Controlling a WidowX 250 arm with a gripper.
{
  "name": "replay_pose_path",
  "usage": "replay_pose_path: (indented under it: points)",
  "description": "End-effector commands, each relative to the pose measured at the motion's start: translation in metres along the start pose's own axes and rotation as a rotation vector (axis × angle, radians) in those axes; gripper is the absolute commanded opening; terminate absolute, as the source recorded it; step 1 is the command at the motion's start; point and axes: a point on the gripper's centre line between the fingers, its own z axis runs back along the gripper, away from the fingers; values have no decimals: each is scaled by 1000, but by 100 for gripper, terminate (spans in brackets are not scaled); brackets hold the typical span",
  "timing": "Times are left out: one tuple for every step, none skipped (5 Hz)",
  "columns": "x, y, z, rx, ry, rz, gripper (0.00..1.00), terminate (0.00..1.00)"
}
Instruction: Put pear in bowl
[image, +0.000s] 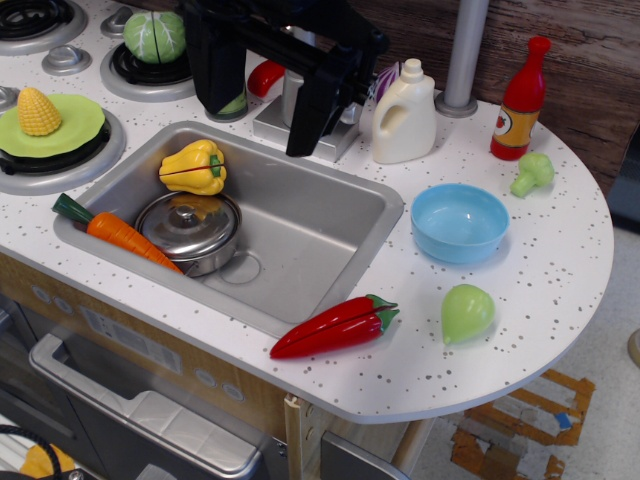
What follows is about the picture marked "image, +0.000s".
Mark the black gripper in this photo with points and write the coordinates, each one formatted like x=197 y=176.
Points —
x=332 y=46

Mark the light green toy pear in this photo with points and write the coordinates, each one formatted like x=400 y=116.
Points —
x=466 y=311

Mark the light blue plastic bowl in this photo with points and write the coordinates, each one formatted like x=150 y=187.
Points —
x=458 y=223

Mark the red toy tomato slice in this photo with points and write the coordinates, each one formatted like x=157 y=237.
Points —
x=264 y=77

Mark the green toy can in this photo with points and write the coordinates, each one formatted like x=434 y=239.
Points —
x=233 y=111

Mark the back right stove burner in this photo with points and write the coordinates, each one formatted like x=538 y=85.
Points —
x=128 y=77

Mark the stove burner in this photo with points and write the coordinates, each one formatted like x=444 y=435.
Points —
x=36 y=185
x=128 y=77
x=35 y=26

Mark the yellow toy bell pepper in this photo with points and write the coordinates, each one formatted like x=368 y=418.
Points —
x=198 y=168

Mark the purple toy onion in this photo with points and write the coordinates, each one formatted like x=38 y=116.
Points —
x=383 y=80

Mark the green toy cabbage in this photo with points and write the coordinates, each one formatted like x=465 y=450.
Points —
x=155 y=37

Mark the cream toy detergent bottle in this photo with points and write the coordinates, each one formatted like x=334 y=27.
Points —
x=404 y=121

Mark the silver toy sink basin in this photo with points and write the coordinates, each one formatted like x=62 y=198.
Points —
x=308 y=231

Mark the steel pot with lid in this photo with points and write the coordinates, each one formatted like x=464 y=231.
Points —
x=199 y=234

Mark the grey stove knob rear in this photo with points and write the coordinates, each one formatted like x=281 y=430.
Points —
x=114 y=25

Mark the grey stove knob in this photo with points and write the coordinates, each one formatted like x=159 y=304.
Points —
x=66 y=60
x=8 y=98
x=114 y=25

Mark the light green toy plate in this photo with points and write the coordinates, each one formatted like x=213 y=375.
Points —
x=82 y=119

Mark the grey metal pole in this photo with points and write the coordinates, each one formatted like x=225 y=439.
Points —
x=457 y=101

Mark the orange toy carrot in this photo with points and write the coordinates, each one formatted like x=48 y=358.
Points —
x=110 y=228

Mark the yellow toy corn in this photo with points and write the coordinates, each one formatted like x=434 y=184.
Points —
x=37 y=115

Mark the red toy ketchup bottle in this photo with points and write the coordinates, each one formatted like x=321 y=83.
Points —
x=521 y=104

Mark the back left stove burner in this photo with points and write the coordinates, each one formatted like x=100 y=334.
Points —
x=35 y=26

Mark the red toy chili pepper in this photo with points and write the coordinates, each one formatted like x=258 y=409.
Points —
x=348 y=324

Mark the grey stove knob left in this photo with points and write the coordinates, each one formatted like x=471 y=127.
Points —
x=8 y=98

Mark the front left stove burner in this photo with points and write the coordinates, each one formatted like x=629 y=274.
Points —
x=36 y=185

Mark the green toy broccoli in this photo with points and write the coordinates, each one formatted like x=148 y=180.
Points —
x=535 y=170

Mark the silver oven door handle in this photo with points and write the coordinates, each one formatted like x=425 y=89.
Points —
x=145 y=435

